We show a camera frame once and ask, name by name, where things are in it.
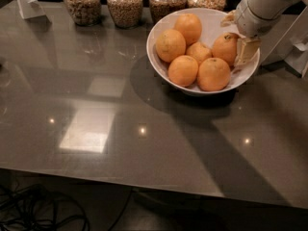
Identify small orange in centre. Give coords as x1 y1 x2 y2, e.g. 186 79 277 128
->
186 41 212 64

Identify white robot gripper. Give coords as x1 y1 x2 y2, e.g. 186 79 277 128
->
220 0 281 67

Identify white ceramic bowl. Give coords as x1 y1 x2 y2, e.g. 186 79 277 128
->
146 8 260 96

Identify glass jar dark seeds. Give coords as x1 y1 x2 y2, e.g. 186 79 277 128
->
148 0 187 23

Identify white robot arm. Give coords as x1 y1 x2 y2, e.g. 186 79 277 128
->
220 0 308 67

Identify black cables on floor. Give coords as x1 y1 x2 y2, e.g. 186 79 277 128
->
0 184 134 231

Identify glass jar of nuts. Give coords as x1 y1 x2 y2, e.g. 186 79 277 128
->
64 0 101 26

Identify white stand at left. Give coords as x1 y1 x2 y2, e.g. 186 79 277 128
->
17 0 45 19

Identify glass jar of grains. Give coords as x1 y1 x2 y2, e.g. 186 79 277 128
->
107 0 143 29

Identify orange at bowl back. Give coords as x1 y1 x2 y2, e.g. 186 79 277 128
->
174 13 202 45

